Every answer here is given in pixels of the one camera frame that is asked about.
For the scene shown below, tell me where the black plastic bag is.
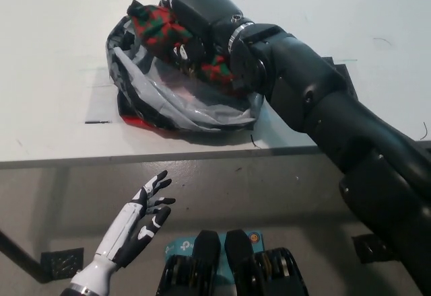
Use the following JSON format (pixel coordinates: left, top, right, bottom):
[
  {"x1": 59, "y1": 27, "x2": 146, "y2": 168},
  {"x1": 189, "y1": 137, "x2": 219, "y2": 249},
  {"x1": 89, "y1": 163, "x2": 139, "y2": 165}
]
[{"x1": 106, "y1": 16, "x2": 267, "y2": 139}]

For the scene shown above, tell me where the white and black left hand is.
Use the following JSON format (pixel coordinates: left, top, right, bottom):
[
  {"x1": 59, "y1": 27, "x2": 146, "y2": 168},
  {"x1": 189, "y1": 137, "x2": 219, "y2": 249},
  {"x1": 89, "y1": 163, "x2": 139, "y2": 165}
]
[{"x1": 69, "y1": 170, "x2": 176, "y2": 292}]

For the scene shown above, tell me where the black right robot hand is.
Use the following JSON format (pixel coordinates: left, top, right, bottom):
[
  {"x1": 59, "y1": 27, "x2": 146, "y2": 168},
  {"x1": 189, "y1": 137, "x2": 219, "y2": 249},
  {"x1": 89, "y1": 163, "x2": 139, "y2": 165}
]
[{"x1": 160, "y1": 0, "x2": 253, "y2": 69}]

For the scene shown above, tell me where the red package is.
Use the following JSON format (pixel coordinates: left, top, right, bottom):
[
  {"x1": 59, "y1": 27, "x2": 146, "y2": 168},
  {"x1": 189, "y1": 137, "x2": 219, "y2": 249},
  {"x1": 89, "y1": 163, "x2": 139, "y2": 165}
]
[{"x1": 161, "y1": 73, "x2": 209, "y2": 100}]

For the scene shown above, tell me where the black table leg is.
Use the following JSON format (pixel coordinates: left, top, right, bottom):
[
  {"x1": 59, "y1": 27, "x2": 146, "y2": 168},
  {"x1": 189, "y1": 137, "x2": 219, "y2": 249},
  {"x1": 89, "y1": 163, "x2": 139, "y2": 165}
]
[{"x1": 0, "y1": 225, "x2": 50, "y2": 279}]

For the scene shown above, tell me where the grey tape patch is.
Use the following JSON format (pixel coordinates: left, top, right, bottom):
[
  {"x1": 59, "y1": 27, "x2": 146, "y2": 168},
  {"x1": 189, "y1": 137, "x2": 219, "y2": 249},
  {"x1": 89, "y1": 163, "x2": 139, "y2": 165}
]
[{"x1": 86, "y1": 85, "x2": 122, "y2": 124}]

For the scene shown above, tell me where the red green coffee bean bag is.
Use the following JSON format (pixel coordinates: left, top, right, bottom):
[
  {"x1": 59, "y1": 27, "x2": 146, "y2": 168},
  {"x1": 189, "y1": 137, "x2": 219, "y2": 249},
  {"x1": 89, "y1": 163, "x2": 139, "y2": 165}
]
[{"x1": 127, "y1": 2, "x2": 236, "y2": 88}]

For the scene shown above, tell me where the black tape patch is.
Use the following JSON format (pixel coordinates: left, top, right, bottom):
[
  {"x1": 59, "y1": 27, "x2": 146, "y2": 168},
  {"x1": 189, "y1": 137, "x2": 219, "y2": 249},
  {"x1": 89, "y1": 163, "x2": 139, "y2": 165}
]
[{"x1": 319, "y1": 57, "x2": 358, "y2": 104}]

